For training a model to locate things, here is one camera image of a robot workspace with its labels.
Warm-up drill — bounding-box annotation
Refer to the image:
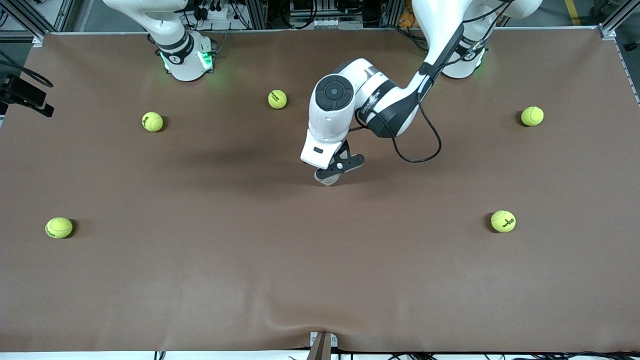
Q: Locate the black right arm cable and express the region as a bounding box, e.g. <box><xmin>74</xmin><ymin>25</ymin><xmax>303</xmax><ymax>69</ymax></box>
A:
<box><xmin>0</xmin><ymin>50</ymin><xmax>54</xmax><ymax>89</ymax></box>

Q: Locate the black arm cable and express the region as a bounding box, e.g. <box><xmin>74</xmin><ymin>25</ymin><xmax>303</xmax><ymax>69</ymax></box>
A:
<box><xmin>0</xmin><ymin>50</ymin><xmax>54</xmax><ymax>89</ymax></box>
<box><xmin>356</xmin><ymin>0</ymin><xmax>513</xmax><ymax>164</ymax></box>

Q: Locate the white power strip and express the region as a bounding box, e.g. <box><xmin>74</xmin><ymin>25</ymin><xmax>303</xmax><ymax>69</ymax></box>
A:
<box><xmin>197</xmin><ymin>5</ymin><xmax>241</xmax><ymax>22</ymax></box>

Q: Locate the grey electronics unit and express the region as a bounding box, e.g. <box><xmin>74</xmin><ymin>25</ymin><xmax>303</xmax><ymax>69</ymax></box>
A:
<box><xmin>287</xmin><ymin>0</ymin><xmax>366</xmax><ymax>30</ymax></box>

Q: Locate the brown table mat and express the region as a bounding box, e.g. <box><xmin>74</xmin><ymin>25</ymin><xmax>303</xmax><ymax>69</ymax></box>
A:
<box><xmin>0</xmin><ymin>27</ymin><xmax>640</xmax><ymax>353</ymax></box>

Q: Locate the aluminium frame post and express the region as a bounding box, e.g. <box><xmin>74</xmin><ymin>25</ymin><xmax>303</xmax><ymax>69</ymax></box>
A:
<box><xmin>600</xmin><ymin>0</ymin><xmax>640</xmax><ymax>41</ymax></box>
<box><xmin>379</xmin><ymin>0</ymin><xmax>402</xmax><ymax>28</ymax></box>
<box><xmin>246</xmin><ymin>0</ymin><xmax>269</xmax><ymax>30</ymax></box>
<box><xmin>0</xmin><ymin>0</ymin><xmax>76</xmax><ymax>48</ymax></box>

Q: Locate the orange objects box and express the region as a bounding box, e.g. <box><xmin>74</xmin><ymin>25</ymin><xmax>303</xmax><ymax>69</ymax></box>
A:
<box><xmin>397</xmin><ymin>0</ymin><xmax>420</xmax><ymax>29</ymax></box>

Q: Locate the grey metal bracket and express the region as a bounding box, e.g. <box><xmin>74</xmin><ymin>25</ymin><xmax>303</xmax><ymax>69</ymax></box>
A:
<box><xmin>309</xmin><ymin>331</ymin><xmax>339</xmax><ymax>360</ymax></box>

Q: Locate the black cable bundle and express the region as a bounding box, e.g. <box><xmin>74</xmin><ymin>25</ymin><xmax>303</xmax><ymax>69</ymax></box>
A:
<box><xmin>385</xmin><ymin>351</ymin><xmax>640</xmax><ymax>360</ymax></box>

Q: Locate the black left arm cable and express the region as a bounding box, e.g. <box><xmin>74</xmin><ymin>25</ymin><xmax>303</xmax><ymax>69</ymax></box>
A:
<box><xmin>356</xmin><ymin>0</ymin><xmax>513</xmax><ymax>164</ymax></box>

